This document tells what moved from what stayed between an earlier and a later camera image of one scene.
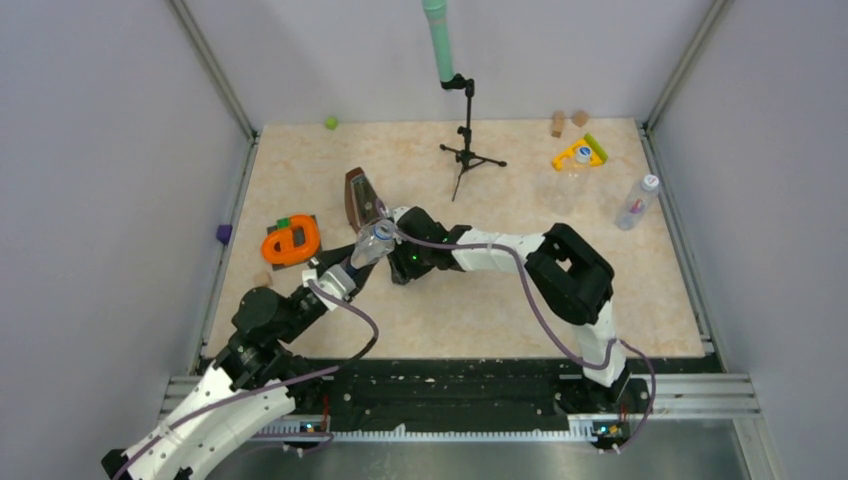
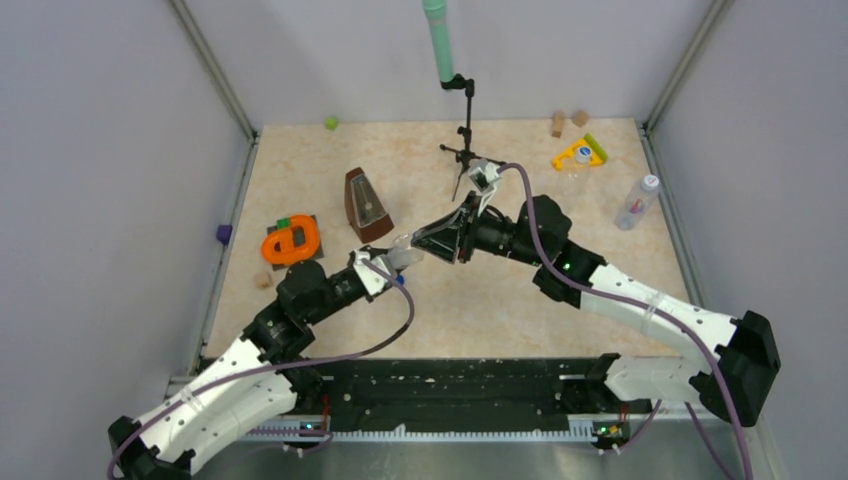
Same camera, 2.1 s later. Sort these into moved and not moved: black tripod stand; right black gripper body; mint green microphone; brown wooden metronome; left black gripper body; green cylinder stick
Moved: right black gripper body; left black gripper body
Not moved: green cylinder stick; brown wooden metronome; black tripod stand; mint green microphone
